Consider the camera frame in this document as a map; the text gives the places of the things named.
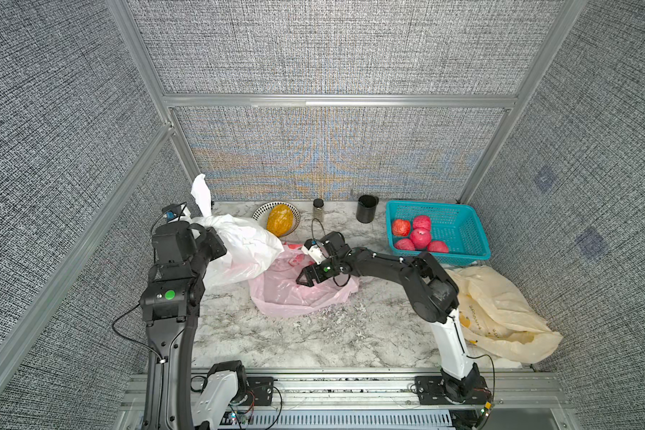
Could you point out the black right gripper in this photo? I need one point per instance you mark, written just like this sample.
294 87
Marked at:
311 269

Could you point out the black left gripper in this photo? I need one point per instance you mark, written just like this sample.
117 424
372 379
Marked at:
208 236

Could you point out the white plastic bag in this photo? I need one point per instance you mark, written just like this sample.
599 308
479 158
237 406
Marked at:
251 249

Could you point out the pink red apple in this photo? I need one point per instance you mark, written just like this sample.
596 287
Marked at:
438 246
405 244
420 238

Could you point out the pink plastic bag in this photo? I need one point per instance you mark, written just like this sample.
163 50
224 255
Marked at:
276 294

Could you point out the cream banana print plastic bag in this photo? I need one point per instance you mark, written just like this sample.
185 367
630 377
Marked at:
496 317

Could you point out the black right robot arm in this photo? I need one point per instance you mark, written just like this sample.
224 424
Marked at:
432 293

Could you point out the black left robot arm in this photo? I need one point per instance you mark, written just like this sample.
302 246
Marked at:
171 308

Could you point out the glass herb spice jar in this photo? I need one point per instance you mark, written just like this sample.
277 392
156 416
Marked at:
318 209

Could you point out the black cylindrical cup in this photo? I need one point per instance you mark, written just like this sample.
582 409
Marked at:
366 209

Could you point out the yellow food on plate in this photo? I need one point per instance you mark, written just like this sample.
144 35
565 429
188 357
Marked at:
280 220

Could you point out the patterned plate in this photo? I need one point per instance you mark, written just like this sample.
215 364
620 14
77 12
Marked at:
262 212

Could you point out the teal plastic basket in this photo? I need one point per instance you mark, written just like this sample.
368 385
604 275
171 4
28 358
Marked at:
457 225

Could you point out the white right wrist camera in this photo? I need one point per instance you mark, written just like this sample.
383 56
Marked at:
314 251

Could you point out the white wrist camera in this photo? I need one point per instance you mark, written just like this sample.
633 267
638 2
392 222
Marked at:
174 211
314 251

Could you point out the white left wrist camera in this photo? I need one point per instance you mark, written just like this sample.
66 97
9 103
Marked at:
174 211

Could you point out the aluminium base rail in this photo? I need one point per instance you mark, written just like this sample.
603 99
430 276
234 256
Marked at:
395 398

